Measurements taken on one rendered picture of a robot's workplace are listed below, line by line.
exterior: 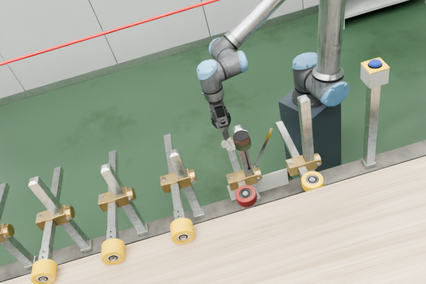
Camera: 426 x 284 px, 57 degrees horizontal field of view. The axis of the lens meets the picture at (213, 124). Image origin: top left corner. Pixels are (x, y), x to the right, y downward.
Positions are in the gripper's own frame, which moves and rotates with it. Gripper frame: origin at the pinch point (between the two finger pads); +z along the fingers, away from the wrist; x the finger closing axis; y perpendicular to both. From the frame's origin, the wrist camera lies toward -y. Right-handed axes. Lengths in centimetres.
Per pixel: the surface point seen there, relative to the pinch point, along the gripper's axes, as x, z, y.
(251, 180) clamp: -4.1, -2.0, -34.7
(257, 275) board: 4, -7, -76
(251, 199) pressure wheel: -1.7, -8.0, -48.0
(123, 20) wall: 58, 32, 228
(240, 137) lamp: -3.7, -30.0, -38.0
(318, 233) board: -19, -7, -68
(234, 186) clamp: 3.1, -2.0, -34.7
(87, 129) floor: 112, 83, 145
